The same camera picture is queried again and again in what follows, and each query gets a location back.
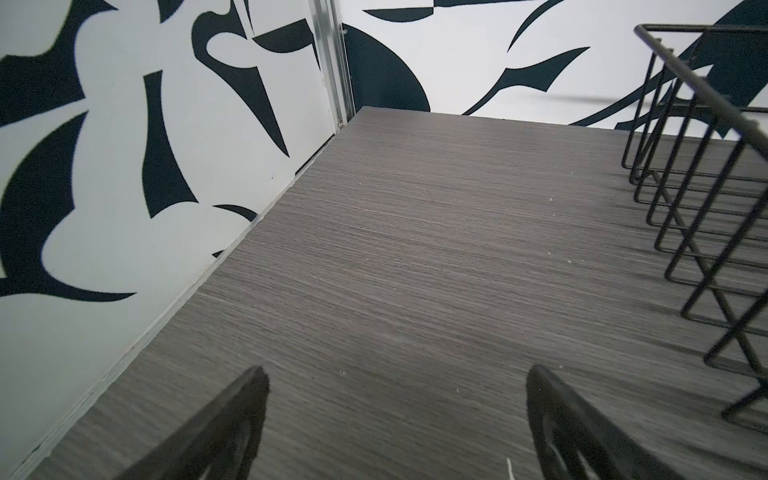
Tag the black wire dish rack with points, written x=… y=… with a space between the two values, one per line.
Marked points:
x=697 y=159

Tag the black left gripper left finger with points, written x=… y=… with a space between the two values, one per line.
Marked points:
x=221 y=441

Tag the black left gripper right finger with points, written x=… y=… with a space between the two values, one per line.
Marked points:
x=571 y=436

